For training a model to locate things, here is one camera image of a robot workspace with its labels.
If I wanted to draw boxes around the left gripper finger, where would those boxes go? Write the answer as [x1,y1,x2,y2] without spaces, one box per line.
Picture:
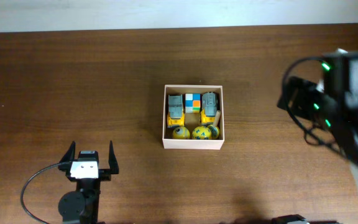
[108,141,119,174]
[60,141,76,163]

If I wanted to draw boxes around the yellow ball with face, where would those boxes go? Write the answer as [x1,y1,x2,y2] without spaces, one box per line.
[172,126,190,139]

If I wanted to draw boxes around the yellow grey toy truck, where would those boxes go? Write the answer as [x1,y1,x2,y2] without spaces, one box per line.
[167,95,185,128]

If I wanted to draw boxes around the yellow grey toy loader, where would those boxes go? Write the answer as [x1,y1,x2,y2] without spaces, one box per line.
[201,92,218,126]

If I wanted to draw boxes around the yellow disc wooden handle toy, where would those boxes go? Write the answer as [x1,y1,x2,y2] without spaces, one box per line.
[208,110,221,139]

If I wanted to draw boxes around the yellow ball blue letters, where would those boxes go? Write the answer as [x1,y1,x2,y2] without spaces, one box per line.
[192,126,212,140]

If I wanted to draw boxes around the colourful puzzle cube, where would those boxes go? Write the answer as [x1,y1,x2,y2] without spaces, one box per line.
[185,93,201,113]

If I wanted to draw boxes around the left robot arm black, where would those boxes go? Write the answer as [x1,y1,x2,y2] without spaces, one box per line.
[58,142,119,224]

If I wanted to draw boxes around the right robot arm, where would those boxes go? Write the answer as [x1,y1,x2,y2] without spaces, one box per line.
[277,49,358,191]

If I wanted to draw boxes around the white cardboard box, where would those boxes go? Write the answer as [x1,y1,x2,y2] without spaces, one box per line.
[162,85,225,150]

